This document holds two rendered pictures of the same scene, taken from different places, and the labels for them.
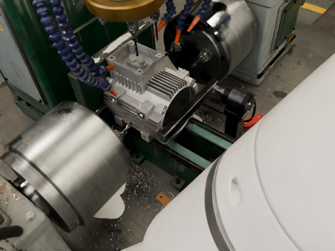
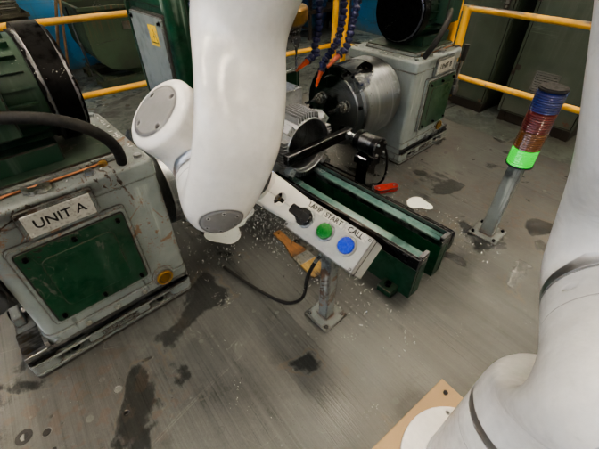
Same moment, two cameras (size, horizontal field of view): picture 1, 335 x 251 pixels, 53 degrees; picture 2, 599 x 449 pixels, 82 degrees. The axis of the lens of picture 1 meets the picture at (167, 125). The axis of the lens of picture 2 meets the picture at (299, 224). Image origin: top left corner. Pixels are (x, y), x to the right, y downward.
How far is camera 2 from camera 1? 34 cm
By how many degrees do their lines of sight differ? 10
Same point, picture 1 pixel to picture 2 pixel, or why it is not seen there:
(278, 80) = (422, 163)
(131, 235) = (241, 258)
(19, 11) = (176, 20)
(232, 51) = (370, 102)
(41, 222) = (145, 163)
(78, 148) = not seen: hidden behind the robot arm
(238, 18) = (381, 76)
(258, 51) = (401, 122)
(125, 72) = not seen: hidden behind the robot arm
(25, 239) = (127, 172)
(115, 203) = (233, 232)
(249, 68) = (391, 143)
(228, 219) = not seen: outside the picture
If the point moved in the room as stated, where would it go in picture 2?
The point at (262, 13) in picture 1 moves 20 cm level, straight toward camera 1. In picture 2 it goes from (407, 80) to (392, 101)
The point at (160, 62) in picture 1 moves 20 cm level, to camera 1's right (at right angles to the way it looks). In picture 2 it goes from (296, 93) to (371, 96)
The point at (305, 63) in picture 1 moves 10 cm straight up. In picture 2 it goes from (453, 153) to (460, 129)
